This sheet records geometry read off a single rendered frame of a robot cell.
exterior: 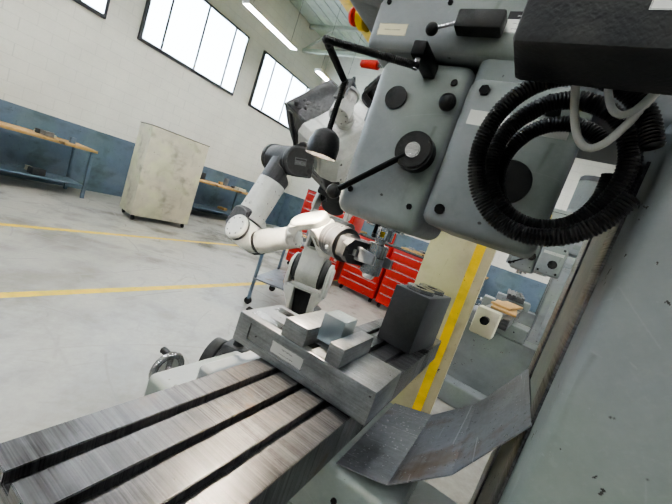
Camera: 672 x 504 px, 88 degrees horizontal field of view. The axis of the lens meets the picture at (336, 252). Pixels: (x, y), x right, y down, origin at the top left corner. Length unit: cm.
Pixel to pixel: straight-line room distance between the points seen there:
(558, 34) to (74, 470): 65
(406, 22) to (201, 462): 78
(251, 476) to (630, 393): 45
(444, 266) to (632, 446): 205
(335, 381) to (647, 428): 44
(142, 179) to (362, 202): 610
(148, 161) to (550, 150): 635
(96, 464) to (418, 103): 71
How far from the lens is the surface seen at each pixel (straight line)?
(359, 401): 69
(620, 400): 52
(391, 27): 79
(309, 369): 73
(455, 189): 63
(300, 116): 125
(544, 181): 62
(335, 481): 73
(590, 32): 41
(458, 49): 72
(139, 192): 670
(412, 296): 111
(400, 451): 79
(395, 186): 68
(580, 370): 51
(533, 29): 42
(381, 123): 73
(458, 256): 248
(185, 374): 107
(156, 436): 56
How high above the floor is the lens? 132
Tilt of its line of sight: 7 degrees down
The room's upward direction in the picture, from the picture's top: 19 degrees clockwise
